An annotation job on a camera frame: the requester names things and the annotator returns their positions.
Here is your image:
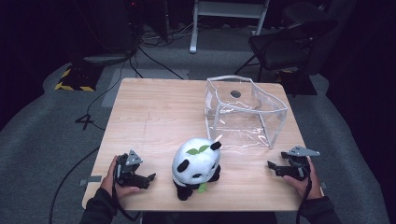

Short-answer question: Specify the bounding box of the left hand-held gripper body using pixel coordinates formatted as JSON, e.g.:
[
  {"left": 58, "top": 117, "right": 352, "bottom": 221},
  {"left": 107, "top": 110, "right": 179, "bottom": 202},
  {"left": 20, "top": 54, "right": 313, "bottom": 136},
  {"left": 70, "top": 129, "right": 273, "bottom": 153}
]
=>
[{"left": 115, "top": 149, "right": 149, "bottom": 189}]

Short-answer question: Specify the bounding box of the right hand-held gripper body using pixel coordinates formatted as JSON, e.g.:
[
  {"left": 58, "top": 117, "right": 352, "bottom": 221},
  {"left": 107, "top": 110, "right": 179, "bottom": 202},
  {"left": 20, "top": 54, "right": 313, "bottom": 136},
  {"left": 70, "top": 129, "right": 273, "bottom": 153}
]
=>
[{"left": 280, "top": 146, "right": 321, "bottom": 182}]

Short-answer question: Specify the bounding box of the panda plush toy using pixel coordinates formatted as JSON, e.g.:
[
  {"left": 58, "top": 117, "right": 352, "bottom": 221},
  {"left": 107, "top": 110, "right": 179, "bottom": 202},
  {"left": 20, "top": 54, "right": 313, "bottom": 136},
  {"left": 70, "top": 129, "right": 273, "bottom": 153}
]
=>
[{"left": 171, "top": 137, "right": 222, "bottom": 202}]

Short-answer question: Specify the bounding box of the clear plastic bag white trim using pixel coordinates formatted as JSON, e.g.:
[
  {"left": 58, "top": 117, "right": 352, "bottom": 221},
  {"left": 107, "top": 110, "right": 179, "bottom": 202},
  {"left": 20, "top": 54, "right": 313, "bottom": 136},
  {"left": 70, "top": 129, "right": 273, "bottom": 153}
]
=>
[{"left": 204, "top": 75, "right": 289, "bottom": 150}]

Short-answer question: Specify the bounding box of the person's left hand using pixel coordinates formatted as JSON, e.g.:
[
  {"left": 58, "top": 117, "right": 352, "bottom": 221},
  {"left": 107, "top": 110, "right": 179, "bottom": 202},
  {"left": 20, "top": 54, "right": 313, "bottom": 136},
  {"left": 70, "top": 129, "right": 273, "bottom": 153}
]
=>
[{"left": 99, "top": 155, "right": 142, "bottom": 200}]

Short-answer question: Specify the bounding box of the person's right hand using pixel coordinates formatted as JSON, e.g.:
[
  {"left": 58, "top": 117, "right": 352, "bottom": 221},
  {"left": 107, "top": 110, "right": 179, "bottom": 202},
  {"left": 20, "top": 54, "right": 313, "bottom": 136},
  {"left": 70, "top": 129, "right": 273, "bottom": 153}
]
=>
[{"left": 282, "top": 156, "right": 323, "bottom": 201}]

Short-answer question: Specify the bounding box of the yellow black striped base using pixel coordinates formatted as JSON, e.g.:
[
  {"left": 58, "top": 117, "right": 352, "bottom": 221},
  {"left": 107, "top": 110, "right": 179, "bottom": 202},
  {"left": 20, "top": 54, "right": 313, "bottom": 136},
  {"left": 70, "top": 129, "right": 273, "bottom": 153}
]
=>
[{"left": 54, "top": 63, "right": 105, "bottom": 92}]

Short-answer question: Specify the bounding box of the black chair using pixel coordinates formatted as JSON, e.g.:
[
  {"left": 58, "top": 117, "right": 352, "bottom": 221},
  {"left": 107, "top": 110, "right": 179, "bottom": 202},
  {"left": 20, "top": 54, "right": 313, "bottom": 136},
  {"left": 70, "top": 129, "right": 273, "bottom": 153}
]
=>
[{"left": 234, "top": 2, "right": 340, "bottom": 84}]

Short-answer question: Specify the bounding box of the dark equipment cabinet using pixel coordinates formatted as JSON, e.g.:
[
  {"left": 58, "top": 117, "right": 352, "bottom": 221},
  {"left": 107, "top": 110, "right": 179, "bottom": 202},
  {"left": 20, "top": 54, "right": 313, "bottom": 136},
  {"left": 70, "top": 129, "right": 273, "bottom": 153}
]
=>
[{"left": 81, "top": 0, "right": 139, "bottom": 65}]

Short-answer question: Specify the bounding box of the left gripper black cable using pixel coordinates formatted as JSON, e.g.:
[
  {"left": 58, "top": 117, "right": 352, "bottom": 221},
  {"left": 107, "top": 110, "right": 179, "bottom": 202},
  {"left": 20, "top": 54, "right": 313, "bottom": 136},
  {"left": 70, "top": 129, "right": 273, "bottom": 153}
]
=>
[{"left": 111, "top": 162, "right": 142, "bottom": 222}]

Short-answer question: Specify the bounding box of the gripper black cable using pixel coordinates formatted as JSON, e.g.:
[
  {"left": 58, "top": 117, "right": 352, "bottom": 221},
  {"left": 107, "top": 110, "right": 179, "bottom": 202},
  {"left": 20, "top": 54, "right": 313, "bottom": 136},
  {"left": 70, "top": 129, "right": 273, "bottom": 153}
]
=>
[
  {"left": 111, "top": 162, "right": 142, "bottom": 222},
  {"left": 294, "top": 166, "right": 313, "bottom": 224}
]

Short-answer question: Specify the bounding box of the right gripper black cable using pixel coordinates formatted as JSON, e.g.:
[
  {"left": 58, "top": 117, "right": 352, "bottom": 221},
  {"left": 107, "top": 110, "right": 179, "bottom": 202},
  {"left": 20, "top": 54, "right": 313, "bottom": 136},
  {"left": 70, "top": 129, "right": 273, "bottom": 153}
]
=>
[{"left": 294, "top": 166, "right": 313, "bottom": 224}]

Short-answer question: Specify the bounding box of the thick black floor cable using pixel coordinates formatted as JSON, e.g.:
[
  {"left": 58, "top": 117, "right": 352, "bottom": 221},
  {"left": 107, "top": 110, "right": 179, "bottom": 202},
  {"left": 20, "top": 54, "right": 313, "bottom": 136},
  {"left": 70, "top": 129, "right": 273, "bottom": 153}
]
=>
[{"left": 48, "top": 145, "right": 101, "bottom": 224}]

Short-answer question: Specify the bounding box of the thin black floor cable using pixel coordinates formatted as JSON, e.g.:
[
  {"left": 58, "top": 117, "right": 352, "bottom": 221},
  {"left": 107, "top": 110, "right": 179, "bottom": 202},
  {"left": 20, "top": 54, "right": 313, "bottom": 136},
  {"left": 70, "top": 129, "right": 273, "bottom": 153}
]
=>
[{"left": 85, "top": 59, "right": 129, "bottom": 131}]

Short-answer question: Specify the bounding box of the white metal stand frame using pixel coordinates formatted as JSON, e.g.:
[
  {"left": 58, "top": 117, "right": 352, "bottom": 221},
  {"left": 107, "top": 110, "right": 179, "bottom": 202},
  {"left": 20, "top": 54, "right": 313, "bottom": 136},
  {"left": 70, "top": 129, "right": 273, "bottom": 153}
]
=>
[{"left": 189, "top": 0, "right": 271, "bottom": 55}]

